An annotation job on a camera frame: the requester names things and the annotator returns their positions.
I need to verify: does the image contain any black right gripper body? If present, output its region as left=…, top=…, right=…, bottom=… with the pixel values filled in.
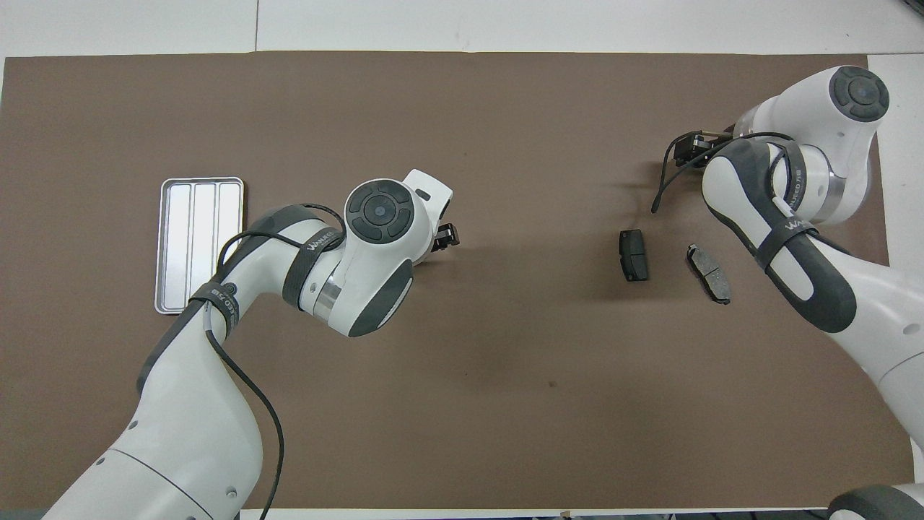
left=668, top=130, right=733, bottom=168

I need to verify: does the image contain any silver metal tray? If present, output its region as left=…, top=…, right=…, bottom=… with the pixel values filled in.
left=154, top=177, right=245, bottom=315

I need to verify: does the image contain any rectangular dark brake pad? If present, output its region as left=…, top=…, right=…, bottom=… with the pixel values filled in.
left=619, top=229, right=649, bottom=282

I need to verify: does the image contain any curved dark brake pad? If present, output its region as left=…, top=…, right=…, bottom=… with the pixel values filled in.
left=686, top=244, right=732, bottom=306

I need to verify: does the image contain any brown table mat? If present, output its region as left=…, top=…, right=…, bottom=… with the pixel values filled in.
left=0, top=51, right=916, bottom=511

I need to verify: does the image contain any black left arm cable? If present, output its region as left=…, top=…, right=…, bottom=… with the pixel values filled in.
left=189, top=203, right=349, bottom=520

